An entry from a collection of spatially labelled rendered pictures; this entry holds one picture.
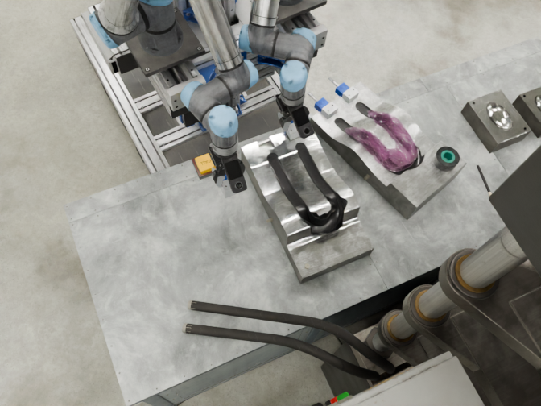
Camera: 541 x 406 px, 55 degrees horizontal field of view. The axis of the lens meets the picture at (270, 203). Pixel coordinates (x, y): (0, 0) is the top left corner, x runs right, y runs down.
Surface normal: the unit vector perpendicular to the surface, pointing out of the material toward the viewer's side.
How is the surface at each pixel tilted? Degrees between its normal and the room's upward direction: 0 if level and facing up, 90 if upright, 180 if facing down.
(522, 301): 0
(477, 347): 0
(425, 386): 0
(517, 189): 90
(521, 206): 90
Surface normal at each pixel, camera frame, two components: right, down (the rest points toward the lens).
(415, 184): 0.05, -0.42
